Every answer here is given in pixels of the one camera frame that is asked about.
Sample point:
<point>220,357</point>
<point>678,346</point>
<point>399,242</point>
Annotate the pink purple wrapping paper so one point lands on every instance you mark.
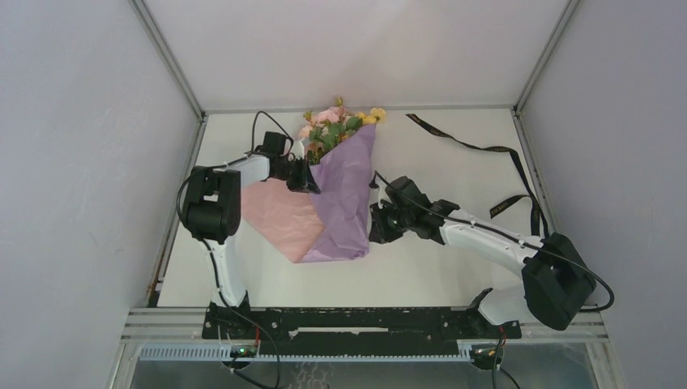
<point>329,226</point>

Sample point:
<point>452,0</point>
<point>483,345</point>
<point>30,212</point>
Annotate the yellow fake flower stem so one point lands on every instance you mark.
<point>377,115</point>
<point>352,123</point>

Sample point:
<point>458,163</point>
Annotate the white cable duct rail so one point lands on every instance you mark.
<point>216,352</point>

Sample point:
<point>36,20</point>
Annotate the pink fake flower stem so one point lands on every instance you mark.
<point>309,136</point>
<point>331,121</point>

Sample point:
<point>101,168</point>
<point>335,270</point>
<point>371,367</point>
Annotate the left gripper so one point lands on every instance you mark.
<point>305,182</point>

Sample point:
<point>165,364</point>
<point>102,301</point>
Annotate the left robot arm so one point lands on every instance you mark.
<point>208,205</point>

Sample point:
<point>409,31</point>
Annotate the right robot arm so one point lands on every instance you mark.
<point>554,282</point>

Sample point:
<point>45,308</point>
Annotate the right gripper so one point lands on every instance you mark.
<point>379,233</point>

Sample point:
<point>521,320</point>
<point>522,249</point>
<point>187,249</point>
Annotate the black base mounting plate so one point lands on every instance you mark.
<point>389,331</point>

